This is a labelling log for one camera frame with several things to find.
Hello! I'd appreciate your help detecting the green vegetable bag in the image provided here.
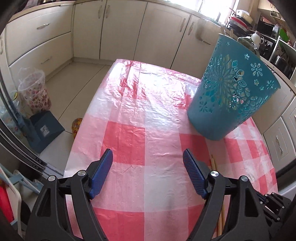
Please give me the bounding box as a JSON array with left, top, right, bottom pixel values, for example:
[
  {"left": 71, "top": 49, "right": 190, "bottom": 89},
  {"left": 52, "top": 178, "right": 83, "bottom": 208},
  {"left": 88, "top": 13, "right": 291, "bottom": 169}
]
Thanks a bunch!
[{"left": 237, "top": 36, "right": 260, "bottom": 57}]

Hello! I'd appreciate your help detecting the white blue shelf rack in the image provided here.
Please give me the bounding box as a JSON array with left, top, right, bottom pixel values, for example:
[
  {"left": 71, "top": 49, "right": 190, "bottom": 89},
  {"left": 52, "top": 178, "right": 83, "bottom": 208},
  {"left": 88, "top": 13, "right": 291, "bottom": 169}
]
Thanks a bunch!
[{"left": 1, "top": 165, "right": 43, "bottom": 237}]

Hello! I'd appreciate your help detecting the wooden chopstick pair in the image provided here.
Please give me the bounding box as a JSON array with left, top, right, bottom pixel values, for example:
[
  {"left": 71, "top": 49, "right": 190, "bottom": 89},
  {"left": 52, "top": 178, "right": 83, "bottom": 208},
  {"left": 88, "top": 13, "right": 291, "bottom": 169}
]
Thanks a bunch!
[
  {"left": 211, "top": 156, "right": 225, "bottom": 236},
  {"left": 210, "top": 154, "right": 226, "bottom": 237}
]

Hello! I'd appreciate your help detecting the white thermos jug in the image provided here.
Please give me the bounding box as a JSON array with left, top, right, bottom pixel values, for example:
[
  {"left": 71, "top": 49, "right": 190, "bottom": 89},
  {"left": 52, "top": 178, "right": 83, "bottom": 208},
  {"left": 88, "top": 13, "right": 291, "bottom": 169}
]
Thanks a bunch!
[{"left": 251, "top": 31, "right": 261, "bottom": 48}]

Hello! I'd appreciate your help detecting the wooden chopstick left pair outer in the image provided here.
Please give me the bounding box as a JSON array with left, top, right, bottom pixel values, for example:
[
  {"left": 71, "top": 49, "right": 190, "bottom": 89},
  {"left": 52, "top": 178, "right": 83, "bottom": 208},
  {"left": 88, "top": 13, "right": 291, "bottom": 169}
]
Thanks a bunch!
[{"left": 210, "top": 154, "right": 226, "bottom": 237}]

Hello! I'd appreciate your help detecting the white metal counter shelf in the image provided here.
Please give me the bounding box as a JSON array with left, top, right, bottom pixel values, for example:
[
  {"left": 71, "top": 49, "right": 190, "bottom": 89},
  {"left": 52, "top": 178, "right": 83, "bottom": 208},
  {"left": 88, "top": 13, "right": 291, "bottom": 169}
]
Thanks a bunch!
[{"left": 269, "top": 36, "right": 295, "bottom": 81}]

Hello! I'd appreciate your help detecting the yellow patterned slipper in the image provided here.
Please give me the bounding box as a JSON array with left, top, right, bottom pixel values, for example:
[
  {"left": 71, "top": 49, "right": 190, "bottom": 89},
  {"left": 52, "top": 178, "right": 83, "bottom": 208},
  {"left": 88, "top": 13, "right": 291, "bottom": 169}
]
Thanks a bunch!
[{"left": 71, "top": 118, "right": 83, "bottom": 138}]

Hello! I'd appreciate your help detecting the teal perforated plastic basket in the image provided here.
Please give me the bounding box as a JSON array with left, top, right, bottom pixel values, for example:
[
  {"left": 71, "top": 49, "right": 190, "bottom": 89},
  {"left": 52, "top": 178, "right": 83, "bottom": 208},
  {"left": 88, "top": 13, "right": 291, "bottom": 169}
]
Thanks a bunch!
[{"left": 187, "top": 34, "right": 280, "bottom": 141}]

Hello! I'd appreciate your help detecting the wooden chopstick left pair inner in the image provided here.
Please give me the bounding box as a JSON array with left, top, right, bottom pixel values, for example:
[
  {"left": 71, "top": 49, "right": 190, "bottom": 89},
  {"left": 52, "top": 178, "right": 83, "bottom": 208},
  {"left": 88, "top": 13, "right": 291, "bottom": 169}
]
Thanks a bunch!
[{"left": 211, "top": 156, "right": 225, "bottom": 236}]

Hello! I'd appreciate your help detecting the dark blue box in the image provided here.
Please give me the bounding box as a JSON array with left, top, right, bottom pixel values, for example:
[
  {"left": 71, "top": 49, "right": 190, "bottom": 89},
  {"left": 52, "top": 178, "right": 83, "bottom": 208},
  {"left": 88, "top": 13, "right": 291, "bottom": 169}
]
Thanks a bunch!
[{"left": 29, "top": 111, "right": 65, "bottom": 154}]

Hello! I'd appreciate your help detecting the red white checkered tablecloth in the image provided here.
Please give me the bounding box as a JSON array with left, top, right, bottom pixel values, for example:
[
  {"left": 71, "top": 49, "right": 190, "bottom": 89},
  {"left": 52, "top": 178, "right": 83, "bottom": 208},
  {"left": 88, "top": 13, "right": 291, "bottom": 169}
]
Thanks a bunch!
[{"left": 65, "top": 60, "right": 278, "bottom": 240}]

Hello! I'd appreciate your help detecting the black microwave oven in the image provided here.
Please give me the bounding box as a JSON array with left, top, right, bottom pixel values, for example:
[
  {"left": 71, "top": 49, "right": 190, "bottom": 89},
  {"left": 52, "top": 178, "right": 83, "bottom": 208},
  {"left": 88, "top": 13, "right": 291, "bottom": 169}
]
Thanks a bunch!
[{"left": 257, "top": 20, "right": 280, "bottom": 39}]

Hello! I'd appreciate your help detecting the floral plastic trash bin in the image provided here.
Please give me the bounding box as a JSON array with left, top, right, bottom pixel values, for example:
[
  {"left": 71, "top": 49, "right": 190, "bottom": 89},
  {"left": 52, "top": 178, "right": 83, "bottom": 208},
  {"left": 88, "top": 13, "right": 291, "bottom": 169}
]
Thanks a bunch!
[{"left": 18, "top": 67, "right": 51, "bottom": 114}]

